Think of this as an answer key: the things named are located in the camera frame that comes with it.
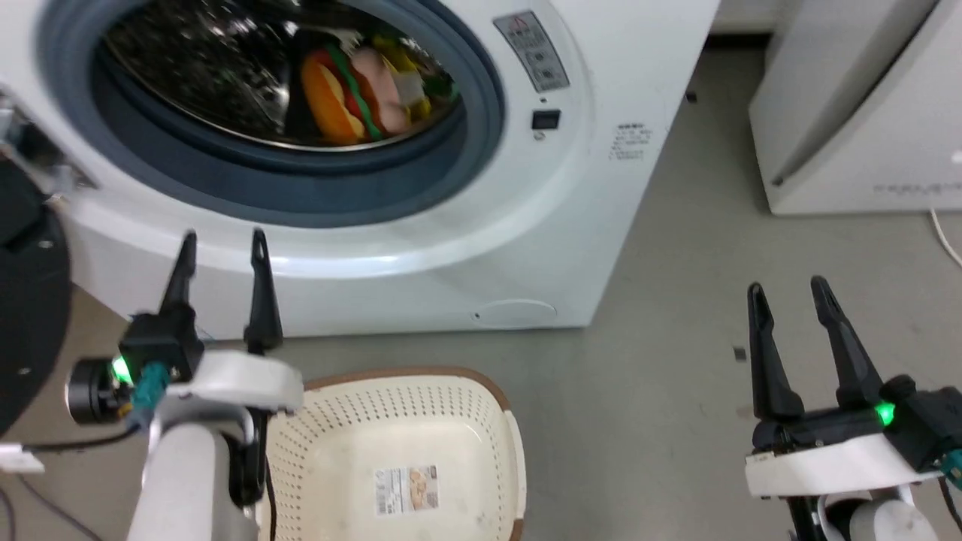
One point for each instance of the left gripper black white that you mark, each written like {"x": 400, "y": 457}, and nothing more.
{"x": 233, "y": 383}

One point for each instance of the black round washing machine door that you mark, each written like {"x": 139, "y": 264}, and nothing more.
{"x": 26, "y": 315}

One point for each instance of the printed label sticker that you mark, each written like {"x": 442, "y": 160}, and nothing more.
{"x": 406, "y": 490}

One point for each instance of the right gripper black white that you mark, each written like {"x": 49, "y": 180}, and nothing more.
{"x": 834, "y": 451}

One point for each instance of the black door latch socket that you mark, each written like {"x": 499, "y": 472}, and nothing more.
{"x": 546, "y": 119}

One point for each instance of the black cylindrical left wrist module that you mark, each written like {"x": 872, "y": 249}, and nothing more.
{"x": 89, "y": 392}

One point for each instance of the round white filter cover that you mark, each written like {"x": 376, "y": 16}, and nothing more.
{"x": 517, "y": 313}

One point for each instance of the white appliance cabinet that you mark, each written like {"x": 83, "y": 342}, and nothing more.
{"x": 864, "y": 128}

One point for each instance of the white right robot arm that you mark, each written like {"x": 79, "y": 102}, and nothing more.
{"x": 879, "y": 518}

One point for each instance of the sandwich plush toy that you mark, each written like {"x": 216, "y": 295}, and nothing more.
{"x": 353, "y": 98}

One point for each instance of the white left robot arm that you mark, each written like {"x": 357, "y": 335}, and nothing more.
{"x": 188, "y": 488}

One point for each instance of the grey warning sticker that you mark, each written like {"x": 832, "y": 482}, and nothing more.
{"x": 532, "y": 51}

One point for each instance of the cream perforated laundry basket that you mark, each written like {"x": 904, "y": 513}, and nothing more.
{"x": 338, "y": 451}

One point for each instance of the white front-load washing machine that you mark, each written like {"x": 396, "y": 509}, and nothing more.
{"x": 571, "y": 225}

